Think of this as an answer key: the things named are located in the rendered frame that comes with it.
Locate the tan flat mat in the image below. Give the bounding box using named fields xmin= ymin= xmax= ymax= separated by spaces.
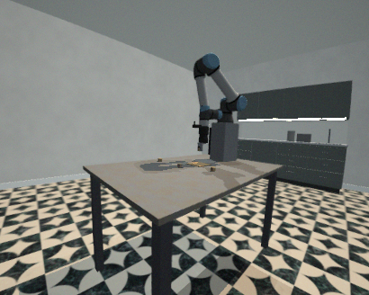
xmin=187 ymin=162 xmax=210 ymax=167

